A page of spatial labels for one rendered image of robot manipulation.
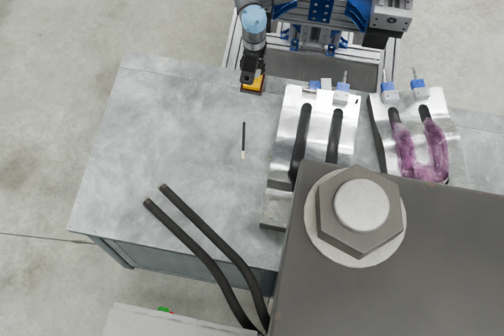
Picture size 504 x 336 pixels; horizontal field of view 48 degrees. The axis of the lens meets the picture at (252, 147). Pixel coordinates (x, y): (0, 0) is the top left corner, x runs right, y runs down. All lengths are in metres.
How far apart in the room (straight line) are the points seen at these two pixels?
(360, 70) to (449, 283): 2.24
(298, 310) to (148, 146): 1.44
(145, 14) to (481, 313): 2.83
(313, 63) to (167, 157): 1.11
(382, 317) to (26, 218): 2.43
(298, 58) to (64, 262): 1.48
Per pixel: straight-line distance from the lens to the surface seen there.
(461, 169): 1.98
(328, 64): 2.82
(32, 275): 2.84
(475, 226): 0.68
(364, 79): 2.81
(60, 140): 3.00
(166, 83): 2.09
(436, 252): 0.65
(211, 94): 2.05
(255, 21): 1.72
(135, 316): 1.17
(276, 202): 1.83
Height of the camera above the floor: 2.61
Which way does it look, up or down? 68 degrees down
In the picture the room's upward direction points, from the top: straight up
